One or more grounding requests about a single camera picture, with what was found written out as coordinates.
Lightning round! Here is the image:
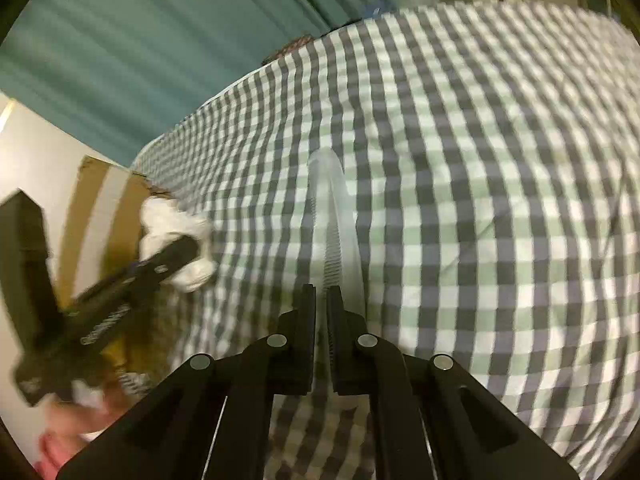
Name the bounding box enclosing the brown patterned box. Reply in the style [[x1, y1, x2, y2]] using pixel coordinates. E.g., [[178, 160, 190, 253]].
[[260, 34, 326, 63]]

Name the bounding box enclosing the green curtain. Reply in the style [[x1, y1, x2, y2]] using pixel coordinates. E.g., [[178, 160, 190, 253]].
[[0, 0, 416, 171]]

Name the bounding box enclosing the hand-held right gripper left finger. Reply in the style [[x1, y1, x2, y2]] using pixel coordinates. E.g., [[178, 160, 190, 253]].
[[56, 284, 317, 480]]

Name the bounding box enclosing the person's left hand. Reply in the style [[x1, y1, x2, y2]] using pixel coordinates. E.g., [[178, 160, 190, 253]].
[[47, 382, 133, 441]]

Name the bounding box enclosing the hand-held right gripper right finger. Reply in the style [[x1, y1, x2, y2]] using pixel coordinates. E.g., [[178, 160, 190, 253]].
[[326, 285, 581, 480]]

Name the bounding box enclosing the cardboard box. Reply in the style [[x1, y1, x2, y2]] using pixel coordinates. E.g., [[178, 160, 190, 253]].
[[56, 156, 176, 391]]

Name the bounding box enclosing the white plush toy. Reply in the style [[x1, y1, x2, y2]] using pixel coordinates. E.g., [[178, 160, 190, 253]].
[[139, 196, 218, 292]]

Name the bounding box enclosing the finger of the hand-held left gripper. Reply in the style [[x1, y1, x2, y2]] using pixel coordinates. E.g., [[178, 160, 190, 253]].
[[132, 234, 200, 287]]

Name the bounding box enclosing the person's left forearm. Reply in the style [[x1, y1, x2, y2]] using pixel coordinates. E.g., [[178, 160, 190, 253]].
[[37, 432, 81, 478]]

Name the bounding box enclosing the clear ribbed plastic lid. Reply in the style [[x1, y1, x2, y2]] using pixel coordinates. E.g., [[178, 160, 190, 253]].
[[306, 149, 372, 326]]

